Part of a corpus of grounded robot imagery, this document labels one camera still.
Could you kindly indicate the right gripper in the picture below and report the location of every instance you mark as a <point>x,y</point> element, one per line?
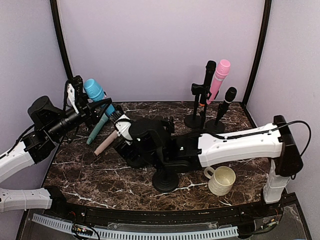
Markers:
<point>123,149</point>

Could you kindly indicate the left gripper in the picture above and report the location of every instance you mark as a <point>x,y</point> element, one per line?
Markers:
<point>88,112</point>

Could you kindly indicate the mint green microphone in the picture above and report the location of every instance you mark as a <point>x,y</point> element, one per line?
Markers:
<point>97,129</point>

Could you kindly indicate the blue microphone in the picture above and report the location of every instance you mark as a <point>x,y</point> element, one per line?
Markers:
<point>94,90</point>

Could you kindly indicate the beige microphone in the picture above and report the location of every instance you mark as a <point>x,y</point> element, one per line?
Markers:
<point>108,141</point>

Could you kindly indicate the black stand of green microphone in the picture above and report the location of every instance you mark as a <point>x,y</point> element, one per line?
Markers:
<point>165,181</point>

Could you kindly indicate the black stand of blue microphone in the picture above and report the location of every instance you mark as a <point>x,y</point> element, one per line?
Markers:
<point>136,163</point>

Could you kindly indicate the black stand of beige microphone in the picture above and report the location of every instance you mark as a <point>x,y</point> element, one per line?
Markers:
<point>168,124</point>

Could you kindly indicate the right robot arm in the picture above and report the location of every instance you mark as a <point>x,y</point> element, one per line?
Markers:
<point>153,142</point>

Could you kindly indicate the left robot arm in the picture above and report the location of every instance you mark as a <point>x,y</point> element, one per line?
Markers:
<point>50,125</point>

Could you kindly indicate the black stand of pink microphone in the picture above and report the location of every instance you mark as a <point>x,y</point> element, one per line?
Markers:
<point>194,120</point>

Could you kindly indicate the black stand of tall microphone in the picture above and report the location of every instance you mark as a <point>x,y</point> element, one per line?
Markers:
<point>195,90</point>

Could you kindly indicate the black stand of small microphone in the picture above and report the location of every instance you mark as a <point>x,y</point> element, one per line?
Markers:
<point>216,125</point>

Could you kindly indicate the tall black microphone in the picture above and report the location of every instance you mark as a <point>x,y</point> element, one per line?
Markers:
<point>208,75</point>

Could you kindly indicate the small black microphone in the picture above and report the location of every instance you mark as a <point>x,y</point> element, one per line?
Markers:
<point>229,97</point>

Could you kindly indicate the pink microphone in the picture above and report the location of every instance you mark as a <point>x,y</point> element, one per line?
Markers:
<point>221,72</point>

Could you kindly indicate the cream ribbed mug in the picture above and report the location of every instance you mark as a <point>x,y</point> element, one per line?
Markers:
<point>220,180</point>

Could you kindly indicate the black front rail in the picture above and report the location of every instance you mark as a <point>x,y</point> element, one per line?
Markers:
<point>239,214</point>

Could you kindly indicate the black left corner post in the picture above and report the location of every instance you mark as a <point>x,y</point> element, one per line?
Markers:
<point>60,38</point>

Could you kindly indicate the black corner post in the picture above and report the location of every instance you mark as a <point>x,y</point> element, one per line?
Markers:
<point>258,52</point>
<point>60,38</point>

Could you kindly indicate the white cable duct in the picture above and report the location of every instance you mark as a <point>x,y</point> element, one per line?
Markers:
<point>134,232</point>

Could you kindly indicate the black right corner post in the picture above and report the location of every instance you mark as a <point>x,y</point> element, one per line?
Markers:
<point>258,52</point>

